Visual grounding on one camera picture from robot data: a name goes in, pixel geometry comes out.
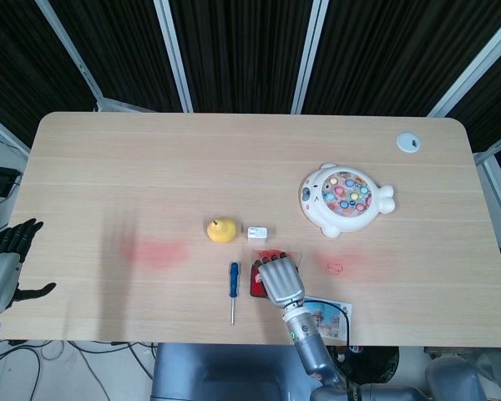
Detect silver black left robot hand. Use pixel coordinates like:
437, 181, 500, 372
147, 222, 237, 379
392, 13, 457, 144
0, 218, 58, 315

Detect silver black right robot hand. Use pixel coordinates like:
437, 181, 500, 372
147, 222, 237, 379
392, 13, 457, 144
250, 255, 307, 311

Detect grey robot shoulder housing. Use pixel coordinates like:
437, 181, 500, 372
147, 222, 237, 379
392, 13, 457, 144
424, 358, 487, 401

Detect red ink pad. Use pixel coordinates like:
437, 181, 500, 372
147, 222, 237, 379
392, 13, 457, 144
249, 247, 304, 300

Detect white power adapter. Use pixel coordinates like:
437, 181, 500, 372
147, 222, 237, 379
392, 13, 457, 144
245, 226, 271, 244

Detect palace photo postcard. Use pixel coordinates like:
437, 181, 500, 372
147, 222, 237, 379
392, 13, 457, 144
302, 296, 353, 342

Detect yellow pear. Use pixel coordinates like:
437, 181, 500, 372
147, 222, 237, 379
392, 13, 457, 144
205, 216, 239, 245

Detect white fish shaped fishing toy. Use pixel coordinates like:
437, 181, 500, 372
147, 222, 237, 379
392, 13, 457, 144
299, 162, 398, 239

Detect grey blue robot torso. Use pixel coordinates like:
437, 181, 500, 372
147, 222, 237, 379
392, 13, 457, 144
149, 342, 318, 401

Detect blue handled screwdriver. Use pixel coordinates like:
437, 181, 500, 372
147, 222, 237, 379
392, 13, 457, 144
227, 261, 241, 327

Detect tangled floor cables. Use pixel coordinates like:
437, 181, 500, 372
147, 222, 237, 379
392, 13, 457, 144
0, 337, 155, 401

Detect grey metal partition post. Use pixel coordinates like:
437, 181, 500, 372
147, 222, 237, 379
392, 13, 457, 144
34, 0, 106, 112
473, 127, 501, 251
153, 0, 194, 113
427, 16, 501, 119
291, 0, 331, 114
0, 107, 31, 156

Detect white round cable grommet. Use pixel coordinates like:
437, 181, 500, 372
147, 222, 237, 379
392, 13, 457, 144
396, 132, 423, 154

